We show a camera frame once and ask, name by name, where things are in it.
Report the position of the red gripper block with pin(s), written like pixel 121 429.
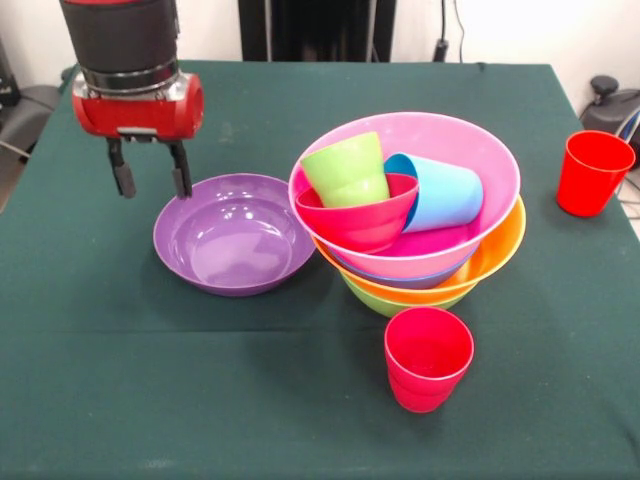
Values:
pixel 140 117

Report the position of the purple bowl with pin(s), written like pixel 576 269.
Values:
pixel 235 250

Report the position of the green cup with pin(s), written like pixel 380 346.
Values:
pixel 345 170

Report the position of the small crimson pink bowl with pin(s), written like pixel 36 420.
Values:
pixel 360 225

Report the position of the blue bowl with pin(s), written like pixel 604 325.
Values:
pixel 400 281

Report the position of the green bowl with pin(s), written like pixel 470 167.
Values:
pixel 390 305

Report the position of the blue cup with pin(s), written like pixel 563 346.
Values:
pixel 445 195

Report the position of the large magenta bowl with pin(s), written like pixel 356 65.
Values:
pixel 450 135

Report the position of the crimson pink cup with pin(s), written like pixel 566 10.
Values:
pixel 425 380

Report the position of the large orange bowl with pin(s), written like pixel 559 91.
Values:
pixel 500 250

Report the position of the red cup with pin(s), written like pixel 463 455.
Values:
pixel 590 180

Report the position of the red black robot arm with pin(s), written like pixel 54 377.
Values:
pixel 125 40

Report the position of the dark green tablecloth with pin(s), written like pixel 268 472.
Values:
pixel 150 400

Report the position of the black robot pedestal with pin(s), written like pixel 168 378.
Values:
pixel 325 30

